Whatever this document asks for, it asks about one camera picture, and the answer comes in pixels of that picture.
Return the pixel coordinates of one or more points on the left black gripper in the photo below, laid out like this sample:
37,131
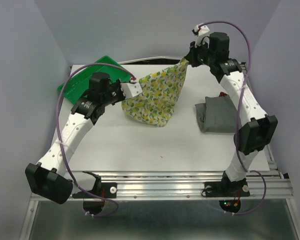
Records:
117,85

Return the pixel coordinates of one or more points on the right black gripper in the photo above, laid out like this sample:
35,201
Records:
191,54

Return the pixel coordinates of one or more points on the red polka dot skirt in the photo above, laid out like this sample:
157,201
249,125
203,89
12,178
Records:
223,94

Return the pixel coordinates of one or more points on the yellow lemon print skirt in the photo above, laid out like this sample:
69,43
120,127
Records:
160,93

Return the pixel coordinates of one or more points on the grey skirt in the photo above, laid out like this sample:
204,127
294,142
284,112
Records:
216,115

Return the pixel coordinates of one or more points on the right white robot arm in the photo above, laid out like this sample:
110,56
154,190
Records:
254,127

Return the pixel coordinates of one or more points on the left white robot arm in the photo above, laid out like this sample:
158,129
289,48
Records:
46,177

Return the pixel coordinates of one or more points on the green plastic tray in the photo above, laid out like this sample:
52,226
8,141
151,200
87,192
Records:
80,82

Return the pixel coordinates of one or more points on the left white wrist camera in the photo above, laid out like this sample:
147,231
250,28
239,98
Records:
131,90

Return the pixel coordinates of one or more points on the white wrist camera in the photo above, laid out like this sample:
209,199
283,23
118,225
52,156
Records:
201,32
131,90

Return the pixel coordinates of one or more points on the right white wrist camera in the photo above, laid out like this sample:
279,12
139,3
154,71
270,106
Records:
201,32

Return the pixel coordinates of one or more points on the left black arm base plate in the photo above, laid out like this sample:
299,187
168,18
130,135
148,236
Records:
106,190

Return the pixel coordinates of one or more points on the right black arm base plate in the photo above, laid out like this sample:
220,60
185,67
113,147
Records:
218,189

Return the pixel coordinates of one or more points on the aluminium frame rail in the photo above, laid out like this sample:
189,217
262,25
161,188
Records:
188,185

